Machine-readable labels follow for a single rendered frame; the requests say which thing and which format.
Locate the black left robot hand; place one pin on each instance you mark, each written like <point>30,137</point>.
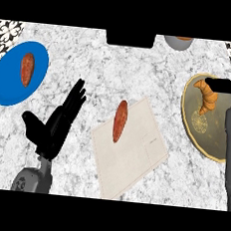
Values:
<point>54,128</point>

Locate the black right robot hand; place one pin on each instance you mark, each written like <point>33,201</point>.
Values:
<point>223,86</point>

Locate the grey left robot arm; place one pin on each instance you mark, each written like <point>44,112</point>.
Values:
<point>33,179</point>

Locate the orange croissant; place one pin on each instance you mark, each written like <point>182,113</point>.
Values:
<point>209,98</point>

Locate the olive bowl with gold rim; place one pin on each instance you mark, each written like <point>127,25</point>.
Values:
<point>212,137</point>

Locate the grey bowl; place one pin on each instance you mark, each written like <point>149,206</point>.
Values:
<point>177,44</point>

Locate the beige placemat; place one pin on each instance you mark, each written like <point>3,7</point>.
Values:
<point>129,162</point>

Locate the blue plate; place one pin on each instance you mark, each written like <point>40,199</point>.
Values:
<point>10,84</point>

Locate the black appliance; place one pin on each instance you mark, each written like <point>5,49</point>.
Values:
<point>130,39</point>

